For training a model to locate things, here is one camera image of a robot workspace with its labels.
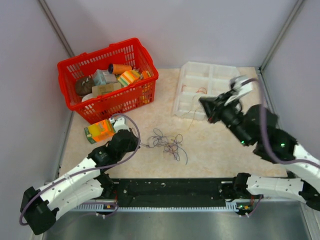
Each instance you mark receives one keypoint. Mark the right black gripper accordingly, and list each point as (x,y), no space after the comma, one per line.
(212,111)

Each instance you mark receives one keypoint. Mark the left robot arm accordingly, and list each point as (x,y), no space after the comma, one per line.
(42,207)

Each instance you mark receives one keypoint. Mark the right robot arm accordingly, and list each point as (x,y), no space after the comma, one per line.
(258,127)

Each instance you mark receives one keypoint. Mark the clear compartment tray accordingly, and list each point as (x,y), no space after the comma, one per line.
(196,80)

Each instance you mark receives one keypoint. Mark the striped yellow green box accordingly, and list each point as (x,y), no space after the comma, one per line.
(128,77)

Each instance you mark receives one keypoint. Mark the red plastic basket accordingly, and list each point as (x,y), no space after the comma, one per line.
(128,52)

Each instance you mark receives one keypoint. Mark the orange yellow box on table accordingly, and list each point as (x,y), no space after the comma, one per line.
(99,131)

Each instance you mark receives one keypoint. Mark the teal grey box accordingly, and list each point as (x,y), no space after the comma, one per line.
(103,77)

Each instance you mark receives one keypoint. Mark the beige carton box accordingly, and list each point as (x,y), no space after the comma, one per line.
(99,90)

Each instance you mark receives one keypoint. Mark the brown round item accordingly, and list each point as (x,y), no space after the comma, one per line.
(83,86)

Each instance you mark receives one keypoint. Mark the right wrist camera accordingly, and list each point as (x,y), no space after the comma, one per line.
(239,86)

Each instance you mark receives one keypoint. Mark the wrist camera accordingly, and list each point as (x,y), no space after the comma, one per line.
(119,124)
(239,86)

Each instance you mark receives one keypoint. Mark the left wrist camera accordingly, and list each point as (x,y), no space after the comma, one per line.
(119,124)

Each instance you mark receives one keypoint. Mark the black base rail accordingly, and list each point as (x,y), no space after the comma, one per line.
(172,192)

